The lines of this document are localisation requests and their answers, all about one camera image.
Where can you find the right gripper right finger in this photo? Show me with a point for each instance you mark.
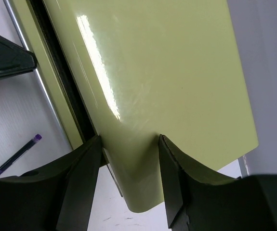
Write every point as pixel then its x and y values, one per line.
pixel 198 198

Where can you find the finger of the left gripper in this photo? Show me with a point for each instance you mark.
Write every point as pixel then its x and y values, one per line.
pixel 15 60

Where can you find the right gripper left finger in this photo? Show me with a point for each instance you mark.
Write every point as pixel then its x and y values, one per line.
pixel 57 196

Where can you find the purple gel pen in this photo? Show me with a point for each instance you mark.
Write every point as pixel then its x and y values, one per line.
pixel 20 153

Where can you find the green metal drawer toolbox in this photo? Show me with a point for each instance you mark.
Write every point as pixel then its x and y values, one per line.
pixel 151 67

